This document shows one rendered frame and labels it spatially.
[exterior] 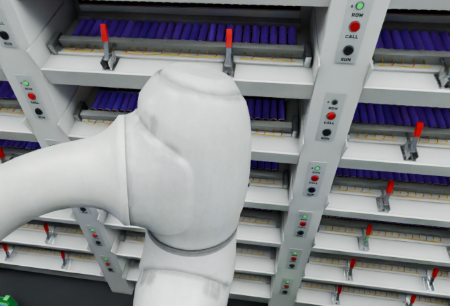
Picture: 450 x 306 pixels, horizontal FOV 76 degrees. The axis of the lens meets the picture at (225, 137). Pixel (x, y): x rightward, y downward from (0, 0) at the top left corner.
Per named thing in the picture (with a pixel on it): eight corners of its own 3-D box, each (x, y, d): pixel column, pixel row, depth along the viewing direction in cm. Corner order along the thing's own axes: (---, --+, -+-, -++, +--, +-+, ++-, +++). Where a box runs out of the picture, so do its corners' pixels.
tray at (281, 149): (296, 164, 74) (304, 144, 66) (75, 145, 80) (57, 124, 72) (295, 104, 85) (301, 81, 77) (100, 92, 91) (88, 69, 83)
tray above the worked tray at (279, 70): (310, 100, 62) (325, 47, 51) (50, 84, 68) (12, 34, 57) (307, 39, 73) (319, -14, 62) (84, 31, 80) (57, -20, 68)
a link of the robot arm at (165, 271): (234, 261, 43) (244, 189, 37) (219, 388, 29) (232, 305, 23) (163, 249, 43) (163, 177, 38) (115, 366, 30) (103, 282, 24)
